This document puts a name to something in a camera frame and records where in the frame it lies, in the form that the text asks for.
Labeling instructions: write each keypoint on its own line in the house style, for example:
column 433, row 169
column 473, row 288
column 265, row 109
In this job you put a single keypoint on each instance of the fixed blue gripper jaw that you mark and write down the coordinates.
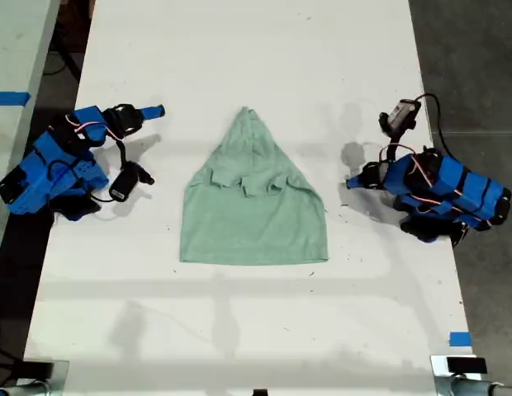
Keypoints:
column 356, row 180
column 153, row 110

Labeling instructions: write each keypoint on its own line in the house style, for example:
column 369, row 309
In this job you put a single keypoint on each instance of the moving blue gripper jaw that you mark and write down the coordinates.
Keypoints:
column 150, row 116
column 356, row 186

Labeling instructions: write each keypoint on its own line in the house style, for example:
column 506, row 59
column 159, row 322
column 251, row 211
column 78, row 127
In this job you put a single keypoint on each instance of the pale green t-shirt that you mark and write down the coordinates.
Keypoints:
column 256, row 222

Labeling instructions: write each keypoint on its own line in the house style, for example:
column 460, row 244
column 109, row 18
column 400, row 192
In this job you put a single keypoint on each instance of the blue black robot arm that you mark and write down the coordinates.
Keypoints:
column 53, row 167
column 466, row 183

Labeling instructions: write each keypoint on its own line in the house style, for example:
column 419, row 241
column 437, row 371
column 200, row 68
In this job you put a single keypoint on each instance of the long blue tape strip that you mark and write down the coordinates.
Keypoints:
column 10, row 98

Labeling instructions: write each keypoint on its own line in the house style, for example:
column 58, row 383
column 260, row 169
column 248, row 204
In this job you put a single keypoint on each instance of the pale grey side table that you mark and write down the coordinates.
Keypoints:
column 16, row 49

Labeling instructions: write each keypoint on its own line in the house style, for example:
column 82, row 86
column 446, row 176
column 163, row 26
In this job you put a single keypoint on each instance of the square blue tape piece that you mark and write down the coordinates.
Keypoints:
column 460, row 339

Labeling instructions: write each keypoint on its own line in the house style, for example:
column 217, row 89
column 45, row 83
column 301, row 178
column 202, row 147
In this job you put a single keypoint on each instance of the small black box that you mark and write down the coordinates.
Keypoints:
column 466, row 366
column 38, row 369

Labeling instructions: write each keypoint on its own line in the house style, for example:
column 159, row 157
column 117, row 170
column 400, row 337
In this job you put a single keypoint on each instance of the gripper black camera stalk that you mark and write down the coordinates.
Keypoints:
column 123, row 150
column 391, row 138

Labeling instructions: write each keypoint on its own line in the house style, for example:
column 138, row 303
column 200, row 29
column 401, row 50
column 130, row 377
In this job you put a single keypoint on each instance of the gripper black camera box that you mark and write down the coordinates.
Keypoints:
column 124, row 185
column 404, row 111

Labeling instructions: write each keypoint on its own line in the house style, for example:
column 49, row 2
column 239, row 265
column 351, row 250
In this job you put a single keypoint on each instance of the metal table bracket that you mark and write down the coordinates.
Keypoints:
column 439, row 371
column 61, row 377

